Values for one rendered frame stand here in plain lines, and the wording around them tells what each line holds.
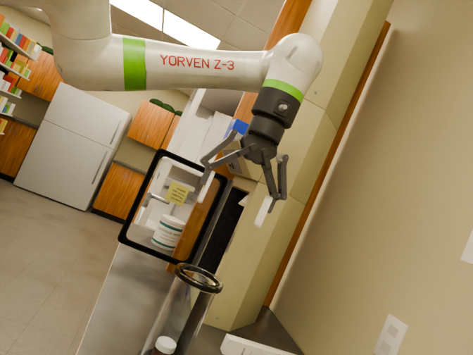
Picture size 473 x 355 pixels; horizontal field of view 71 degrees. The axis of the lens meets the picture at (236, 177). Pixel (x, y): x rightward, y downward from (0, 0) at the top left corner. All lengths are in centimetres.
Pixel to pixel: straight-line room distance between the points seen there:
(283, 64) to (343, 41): 52
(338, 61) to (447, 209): 55
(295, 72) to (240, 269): 63
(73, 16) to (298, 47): 42
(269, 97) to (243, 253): 55
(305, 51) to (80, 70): 45
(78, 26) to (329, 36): 76
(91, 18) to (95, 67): 9
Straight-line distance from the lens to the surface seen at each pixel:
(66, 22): 74
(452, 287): 98
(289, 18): 158
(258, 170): 104
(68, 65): 77
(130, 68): 76
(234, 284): 110
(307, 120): 110
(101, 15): 74
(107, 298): 104
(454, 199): 106
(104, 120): 595
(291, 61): 71
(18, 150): 636
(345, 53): 120
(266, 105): 69
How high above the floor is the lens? 136
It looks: 2 degrees up
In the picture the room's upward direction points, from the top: 24 degrees clockwise
